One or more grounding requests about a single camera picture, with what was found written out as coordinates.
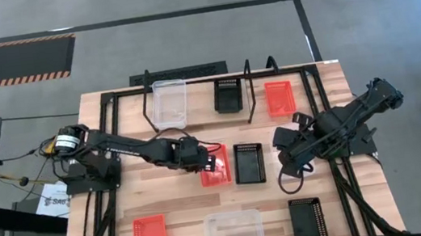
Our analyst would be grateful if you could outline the black aluminium rig frame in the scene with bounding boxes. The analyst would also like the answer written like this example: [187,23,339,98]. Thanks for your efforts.
[39,53,410,236]

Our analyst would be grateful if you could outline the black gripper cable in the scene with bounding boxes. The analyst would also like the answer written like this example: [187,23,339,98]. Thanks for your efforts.
[145,121,223,162]
[276,162,307,197]

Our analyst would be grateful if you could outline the black curved hook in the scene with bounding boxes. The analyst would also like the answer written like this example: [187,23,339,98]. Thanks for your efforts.
[264,55,280,74]

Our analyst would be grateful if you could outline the black slotted plastic basket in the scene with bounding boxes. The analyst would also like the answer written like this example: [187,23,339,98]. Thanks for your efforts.
[287,194,330,236]
[230,141,267,187]
[210,76,246,116]

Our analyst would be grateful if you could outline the black cable with round knob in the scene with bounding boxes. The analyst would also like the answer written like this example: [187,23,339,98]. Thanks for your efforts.
[0,151,67,192]

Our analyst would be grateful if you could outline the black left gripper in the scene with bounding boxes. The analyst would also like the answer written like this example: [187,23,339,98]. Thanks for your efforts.
[175,133,218,177]

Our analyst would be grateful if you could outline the black perforated strip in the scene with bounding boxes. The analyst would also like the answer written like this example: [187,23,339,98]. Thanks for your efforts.
[127,60,229,88]

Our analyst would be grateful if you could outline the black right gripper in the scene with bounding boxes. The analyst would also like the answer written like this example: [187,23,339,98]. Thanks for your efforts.
[269,110,326,179]

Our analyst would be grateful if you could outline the white printed paper sheet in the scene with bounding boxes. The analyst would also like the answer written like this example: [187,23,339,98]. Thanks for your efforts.
[32,179,74,222]

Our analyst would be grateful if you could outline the black mat, hazard stripes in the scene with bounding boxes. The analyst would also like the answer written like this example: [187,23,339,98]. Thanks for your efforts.
[0,32,82,89]

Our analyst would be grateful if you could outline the yellow connector plug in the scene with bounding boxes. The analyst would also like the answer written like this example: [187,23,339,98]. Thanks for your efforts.
[41,141,58,158]

